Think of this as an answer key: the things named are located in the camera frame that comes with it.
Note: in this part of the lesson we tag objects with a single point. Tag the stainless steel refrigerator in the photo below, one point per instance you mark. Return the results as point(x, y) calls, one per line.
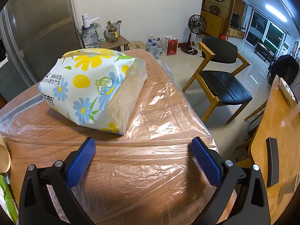
point(35, 28)

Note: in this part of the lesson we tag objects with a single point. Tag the green snack bag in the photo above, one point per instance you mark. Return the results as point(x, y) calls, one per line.
point(8, 199)

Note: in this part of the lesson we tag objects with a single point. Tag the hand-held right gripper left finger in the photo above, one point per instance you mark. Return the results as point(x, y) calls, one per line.
point(80, 160)

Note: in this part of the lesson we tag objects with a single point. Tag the white paper cup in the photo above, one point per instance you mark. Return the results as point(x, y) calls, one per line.
point(296, 180)

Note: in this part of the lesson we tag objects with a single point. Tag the clear plastic water bottle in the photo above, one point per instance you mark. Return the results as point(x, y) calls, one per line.
point(148, 44)
point(159, 42)
point(154, 50)

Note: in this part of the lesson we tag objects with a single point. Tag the television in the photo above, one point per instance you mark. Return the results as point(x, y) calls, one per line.
point(234, 18)

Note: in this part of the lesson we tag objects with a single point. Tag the wooden cabinet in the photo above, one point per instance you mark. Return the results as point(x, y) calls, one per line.
point(215, 23)

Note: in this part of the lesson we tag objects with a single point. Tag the small wooden side table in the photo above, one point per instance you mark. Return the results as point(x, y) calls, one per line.
point(121, 43)

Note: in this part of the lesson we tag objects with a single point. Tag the wooden chair with black cushion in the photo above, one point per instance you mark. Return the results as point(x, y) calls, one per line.
point(225, 89)

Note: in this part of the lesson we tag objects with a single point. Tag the water jug with white pump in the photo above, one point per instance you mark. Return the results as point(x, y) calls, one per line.
point(90, 37)

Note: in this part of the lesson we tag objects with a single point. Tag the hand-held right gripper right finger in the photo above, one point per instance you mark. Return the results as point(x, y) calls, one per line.
point(206, 163)

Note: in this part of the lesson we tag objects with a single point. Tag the black jacket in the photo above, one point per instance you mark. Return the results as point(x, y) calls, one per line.
point(286, 68)

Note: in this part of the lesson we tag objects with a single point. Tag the cardboard box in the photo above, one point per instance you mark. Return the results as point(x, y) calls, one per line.
point(137, 45)

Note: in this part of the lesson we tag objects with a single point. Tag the patterned paper packet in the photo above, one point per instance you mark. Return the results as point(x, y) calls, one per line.
point(288, 92)

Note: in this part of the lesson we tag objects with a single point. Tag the large window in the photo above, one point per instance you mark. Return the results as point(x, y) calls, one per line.
point(274, 35)

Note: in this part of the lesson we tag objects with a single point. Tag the dark low table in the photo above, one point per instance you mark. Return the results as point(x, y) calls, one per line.
point(263, 50)

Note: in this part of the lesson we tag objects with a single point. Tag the black remote control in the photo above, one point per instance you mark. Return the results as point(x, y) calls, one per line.
point(272, 161)

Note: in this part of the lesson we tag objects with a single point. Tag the black standing fan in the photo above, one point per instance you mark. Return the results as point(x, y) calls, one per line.
point(198, 24)

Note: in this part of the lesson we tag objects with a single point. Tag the white and red gift bag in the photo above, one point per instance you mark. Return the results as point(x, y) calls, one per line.
point(171, 48)

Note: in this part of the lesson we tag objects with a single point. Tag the ceiling light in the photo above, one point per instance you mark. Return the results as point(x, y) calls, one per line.
point(276, 11)

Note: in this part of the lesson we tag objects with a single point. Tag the flower print tissue pack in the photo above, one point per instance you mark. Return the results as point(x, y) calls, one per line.
point(79, 86)

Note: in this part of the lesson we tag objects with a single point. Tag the wooden side dining table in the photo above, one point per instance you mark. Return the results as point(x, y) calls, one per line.
point(276, 121)

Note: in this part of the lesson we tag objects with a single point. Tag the glass jar with dried flowers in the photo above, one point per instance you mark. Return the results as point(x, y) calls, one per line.
point(113, 34)

